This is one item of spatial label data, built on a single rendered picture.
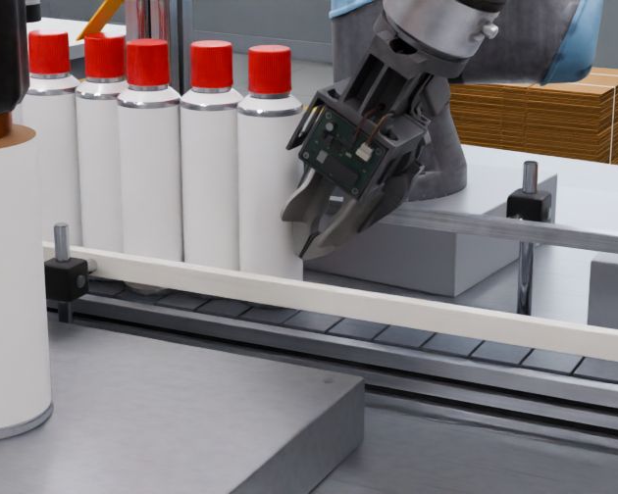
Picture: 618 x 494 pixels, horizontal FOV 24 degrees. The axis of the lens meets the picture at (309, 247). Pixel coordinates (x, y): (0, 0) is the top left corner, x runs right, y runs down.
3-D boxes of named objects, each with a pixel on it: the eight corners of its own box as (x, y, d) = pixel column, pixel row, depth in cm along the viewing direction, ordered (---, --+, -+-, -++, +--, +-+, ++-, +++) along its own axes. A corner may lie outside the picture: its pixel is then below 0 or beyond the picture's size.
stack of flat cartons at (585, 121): (428, 162, 531) (430, 78, 522) (480, 134, 576) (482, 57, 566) (596, 182, 502) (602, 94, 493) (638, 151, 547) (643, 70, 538)
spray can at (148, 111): (113, 293, 117) (103, 44, 111) (138, 273, 122) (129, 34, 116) (172, 299, 116) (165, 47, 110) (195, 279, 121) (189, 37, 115)
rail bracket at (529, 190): (481, 378, 113) (489, 175, 108) (510, 348, 119) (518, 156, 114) (520, 385, 112) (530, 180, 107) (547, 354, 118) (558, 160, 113)
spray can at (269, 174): (227, 302, 115) (222, 49, 109) (263, 284, 119) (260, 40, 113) (281, 314, 113) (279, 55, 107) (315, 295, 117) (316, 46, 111)
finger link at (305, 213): (242, 249, 109) (295, 153, 105) (278, 229, 114) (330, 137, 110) (274, 273, 109) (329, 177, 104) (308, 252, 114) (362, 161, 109)
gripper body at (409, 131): (277, 153, 104) (354, 14, 98) (328, 130, 111) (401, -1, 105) (360, 215, 102) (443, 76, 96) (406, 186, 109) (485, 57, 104)
